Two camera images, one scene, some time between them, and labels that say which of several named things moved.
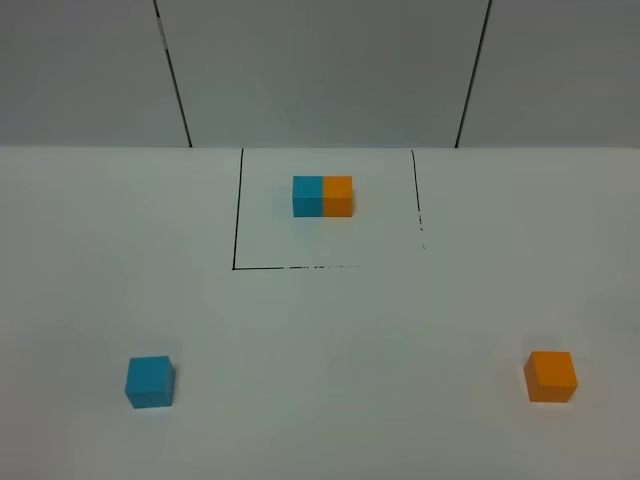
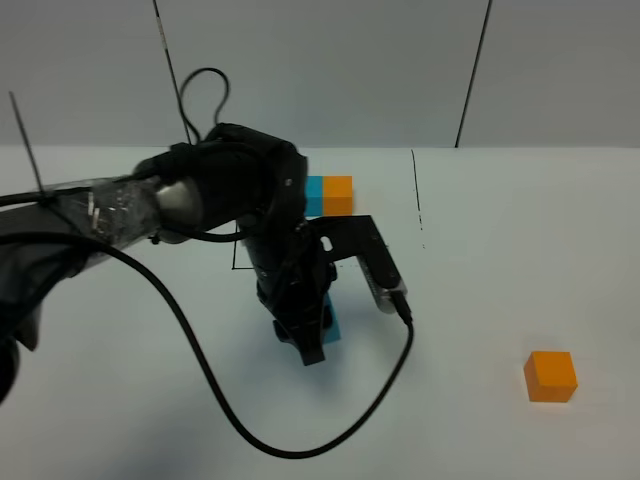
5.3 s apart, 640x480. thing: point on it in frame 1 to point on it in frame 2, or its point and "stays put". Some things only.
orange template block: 338,196 stays put
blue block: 150,382 to 332,332
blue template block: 307,196 stays put
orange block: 551,376 stays put
